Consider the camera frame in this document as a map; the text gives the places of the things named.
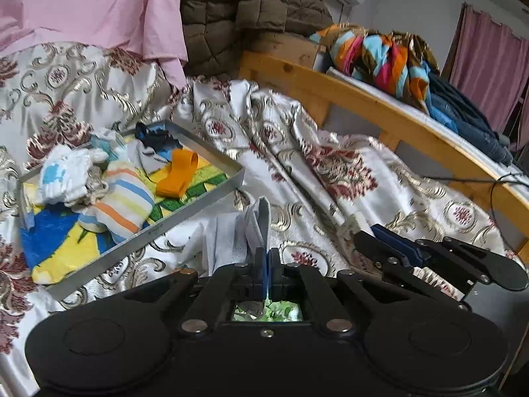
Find bright blue garment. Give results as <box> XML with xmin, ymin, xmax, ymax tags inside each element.
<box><xmin>426</xmin><ymin>90</ymin><xmax>460</xmax><ymax>134</ymax></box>

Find brown cardboard box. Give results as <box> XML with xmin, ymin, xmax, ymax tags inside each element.
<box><xmin>244</xmin><ymin>30</ymin><xmax>322</xmax><ymax>71</ymax></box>

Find light blue white cloth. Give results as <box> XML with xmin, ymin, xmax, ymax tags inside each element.
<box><xmin>90</xmin><ymin>129</ymin><xmax>125</xmax><ymax>154</ymax></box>

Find white sock blue print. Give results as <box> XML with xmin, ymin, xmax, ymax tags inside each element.
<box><xmin>38</xmin><ymin>146</ymin><xmax>109</xmax><ymax>208</ymax></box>

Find dark navy cloth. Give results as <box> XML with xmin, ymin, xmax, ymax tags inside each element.
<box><xmin>135</xmin><ymin>122</ymin><xmax>183</xmax><ymax>152</ymax></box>

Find brown quilted jacket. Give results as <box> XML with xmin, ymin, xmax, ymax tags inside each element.
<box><xmin>181</xmin><ymin>0</ymin><xmax>333</xmax><ymax>80</ymax></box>

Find orange sock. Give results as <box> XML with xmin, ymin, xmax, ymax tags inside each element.
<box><xmin>156</xmin><ymin>149</ymin><xmax>200</xmax><ymax>198</ymax></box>

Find colourful patterned scarf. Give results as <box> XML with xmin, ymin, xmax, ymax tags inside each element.
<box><xmin>310</xmin><ymin>24</ymin><xmax>441</xmax><ymax>114</ymax></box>

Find white mattress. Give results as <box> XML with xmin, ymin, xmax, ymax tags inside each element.
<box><xmin>326</xmin><ymin>66</ymin><xmax>529</xmax><ymax>189</ymax></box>

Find dark denim jeans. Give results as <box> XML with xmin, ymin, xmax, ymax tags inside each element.
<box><xmin>427</xmin><ymin>72</ymin><xmax>515</xmax><ymax>167</ymax></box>

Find grey metal tray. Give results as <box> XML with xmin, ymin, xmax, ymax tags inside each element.
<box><xmin>17</xmin><ymin>119</ymin><xmax>245</xmax><ymax>302</ymax></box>

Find white lace cloth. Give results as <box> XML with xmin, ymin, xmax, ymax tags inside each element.
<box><xmin>204</xmin><ymin>198</ymin><xmax>274</xmax><ymax>276</ymax></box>

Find grey cloth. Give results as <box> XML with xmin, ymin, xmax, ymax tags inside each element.
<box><xmin>138</xmin><ymin>145</ymin><xmax>175</xmax><ymax>175</ymax></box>

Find pink curtain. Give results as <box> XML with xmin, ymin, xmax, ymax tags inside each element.
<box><xmin>448</xmin><ymin>2</ymin><xmax>529</xmax><ymax>134</ymax></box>

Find pastel striped sock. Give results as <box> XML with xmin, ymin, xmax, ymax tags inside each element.
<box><xmin>78</xmin><ymin>160</ymin><xmax>156</xmax><ymax>245</ymax></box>

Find green leaf print cloth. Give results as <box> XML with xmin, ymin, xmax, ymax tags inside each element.
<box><xmin>233</xmin><ymin>301</ymin><xmax>301</xmax><ymax>322</ymax></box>

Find pink bed sheet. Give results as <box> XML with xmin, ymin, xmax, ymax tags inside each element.
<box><xmin>0</xmin><ymin>0</ymin><xmax>232</xmax><ymax>88</ymax></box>

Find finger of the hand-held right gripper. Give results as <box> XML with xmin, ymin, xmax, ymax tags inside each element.
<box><xmin>371</xmin><ymin>224</ymin><xmax>426</xmax><ymax>259</ymax></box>
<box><xmin>354</xmin><ymin>231</ymin><xmax>414</xmax><ymax>276</ymax></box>

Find wooden bed frame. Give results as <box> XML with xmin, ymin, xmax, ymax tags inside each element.
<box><xmin>239</xmin><ymin>51</ymin><xmax>529</xmax><ymax>263</ymax></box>

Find black cable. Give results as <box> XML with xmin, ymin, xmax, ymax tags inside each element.
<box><xmin>430</xmin><ymin>171</ymin><xmax>529</xmax><ymax>225</ymax></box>

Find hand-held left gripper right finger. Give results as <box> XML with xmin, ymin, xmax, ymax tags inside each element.
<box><xmin>268</xmin><ymin>248</ymin><xmax>414</xmax><ymax>336</ymax></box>

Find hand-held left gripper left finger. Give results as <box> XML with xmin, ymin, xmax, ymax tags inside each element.
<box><xmin>120</xmin><ymin>248</ymin><xmax>267</xmax><ymax>336</ymax></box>

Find floral satin blanket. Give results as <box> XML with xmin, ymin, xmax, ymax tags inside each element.
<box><xmin>0</xmin><ymin>41</ymin><xmax>529</xmax><ymax>383</ymax></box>

